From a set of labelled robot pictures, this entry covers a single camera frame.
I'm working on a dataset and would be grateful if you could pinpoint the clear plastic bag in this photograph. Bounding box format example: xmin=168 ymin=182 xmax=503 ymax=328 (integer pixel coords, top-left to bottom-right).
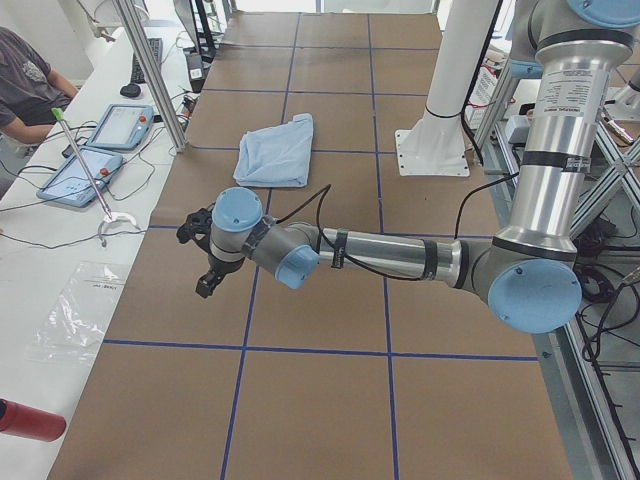
xmin=25 ymin=262 xmax=130 ymax=366

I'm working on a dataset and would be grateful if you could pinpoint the black box with label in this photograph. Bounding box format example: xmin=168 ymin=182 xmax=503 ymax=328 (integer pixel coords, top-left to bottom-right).
xmin=185 ymin=52 xmax=208 ymax=93

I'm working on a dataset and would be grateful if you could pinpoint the aluminium frame rack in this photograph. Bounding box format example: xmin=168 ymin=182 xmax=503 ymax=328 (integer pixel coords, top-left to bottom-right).
xmin=474 ymin=59 xmax=640 ymax=480

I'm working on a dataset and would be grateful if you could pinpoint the red cylindrical bottle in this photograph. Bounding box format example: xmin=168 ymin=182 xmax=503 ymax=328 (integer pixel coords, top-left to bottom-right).
xmin=1 ymin=399 xmax=67 ymax=442

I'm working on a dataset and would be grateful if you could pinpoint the black keyboard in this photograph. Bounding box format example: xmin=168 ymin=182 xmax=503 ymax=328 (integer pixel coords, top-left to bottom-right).
xmin=130 ymin=37 xmax=164 ymax=85

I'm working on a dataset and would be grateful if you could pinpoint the seated person grey shirt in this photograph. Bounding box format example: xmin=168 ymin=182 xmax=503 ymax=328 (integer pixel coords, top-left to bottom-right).
xmin=1 ymin=27 xmax=79 ymax=145

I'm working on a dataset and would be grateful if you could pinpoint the blue teach pendant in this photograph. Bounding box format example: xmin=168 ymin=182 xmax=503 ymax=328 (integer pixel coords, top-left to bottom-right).
xmin=86 ymin=104 xmax=154 ymax=151
xmin=36 ymin=146 xmax=124 ymax=208

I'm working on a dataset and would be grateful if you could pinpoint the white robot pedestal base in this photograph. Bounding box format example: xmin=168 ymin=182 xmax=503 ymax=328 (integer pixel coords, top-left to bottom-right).
xmin=395 ymin=0 xmax=501 ymax=177

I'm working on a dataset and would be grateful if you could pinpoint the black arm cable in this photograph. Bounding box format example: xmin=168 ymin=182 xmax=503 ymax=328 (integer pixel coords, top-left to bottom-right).
xmin=272 ymin=172 xmax=521 ymax=282

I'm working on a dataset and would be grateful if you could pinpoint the black computer mouse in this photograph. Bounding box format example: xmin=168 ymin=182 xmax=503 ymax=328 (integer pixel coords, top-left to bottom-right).
xmin=119 ymin=83 xmax=141 ymax=99

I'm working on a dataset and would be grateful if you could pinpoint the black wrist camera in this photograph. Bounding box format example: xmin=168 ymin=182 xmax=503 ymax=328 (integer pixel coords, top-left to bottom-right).
xmin=176 ymin=204 xmax=213 ymax=251

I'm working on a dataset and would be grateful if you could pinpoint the lower blue teach pendant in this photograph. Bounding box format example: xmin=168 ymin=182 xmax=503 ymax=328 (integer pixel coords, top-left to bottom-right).
xmin=36 ymin=146 xmax=124 ymax=208

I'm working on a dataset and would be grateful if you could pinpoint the aluminium frame post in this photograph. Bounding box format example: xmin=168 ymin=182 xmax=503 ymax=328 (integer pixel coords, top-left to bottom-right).
xmin=114 ymin=0 xmax=186 ymax=153

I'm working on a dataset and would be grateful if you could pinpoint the light blue button-up shirt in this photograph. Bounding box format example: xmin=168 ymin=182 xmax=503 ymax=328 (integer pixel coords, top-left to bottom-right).
xmin=233 ymin=113 xmax=314 ymax=188

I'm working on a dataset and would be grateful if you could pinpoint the pink reacher grabber stick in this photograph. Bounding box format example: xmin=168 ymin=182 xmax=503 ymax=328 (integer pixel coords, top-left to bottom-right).
xmin=52 ymin=108 xmax=142 ymax=248

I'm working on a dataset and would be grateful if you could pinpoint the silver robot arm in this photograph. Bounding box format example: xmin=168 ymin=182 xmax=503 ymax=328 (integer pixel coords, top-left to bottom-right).
xmin=196 ymin=1 xmax=639 ymax=334

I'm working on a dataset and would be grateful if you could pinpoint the upper blue teach pendant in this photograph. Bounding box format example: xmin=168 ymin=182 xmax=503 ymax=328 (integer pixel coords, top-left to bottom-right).
xmin=86 ymin=104 xmax=154 ymax=151

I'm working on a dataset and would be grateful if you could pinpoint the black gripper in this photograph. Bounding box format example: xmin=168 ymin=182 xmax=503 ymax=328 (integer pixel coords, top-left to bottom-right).
xmin=195 ymin=247 xmax=243 ymax=298

